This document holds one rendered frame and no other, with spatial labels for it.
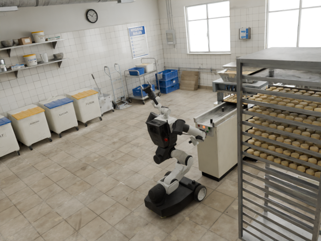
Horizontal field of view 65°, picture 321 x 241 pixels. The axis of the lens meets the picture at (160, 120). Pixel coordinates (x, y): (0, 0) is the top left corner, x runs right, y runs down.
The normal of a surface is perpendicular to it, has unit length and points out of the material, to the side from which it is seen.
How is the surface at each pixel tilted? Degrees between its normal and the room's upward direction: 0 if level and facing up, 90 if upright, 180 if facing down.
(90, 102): 92
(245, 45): 90
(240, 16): 90
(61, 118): 92
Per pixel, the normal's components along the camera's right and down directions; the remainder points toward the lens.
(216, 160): -0.71, 0.35
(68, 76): 0.72, 0.18
